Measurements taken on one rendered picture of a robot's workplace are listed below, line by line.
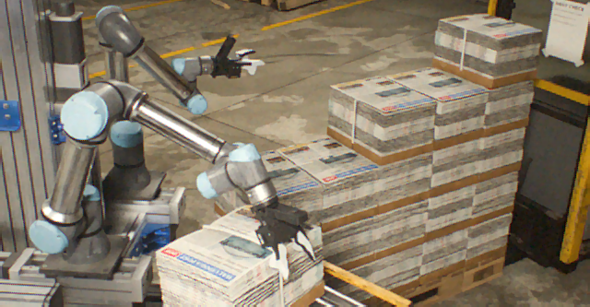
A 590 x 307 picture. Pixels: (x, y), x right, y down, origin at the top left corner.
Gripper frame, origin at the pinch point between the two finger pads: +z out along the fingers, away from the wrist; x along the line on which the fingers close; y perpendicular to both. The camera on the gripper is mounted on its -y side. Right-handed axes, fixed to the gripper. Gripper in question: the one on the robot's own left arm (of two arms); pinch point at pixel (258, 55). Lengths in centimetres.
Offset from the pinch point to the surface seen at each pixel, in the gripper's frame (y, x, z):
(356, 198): 47, 43, 30
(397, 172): 41, 37, 51
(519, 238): 109, 21, 143
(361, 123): 23, 24, 38
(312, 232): 4, 108, -19
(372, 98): 15, 19, 44
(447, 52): 9, -5, 94
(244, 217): 8, 91, -34
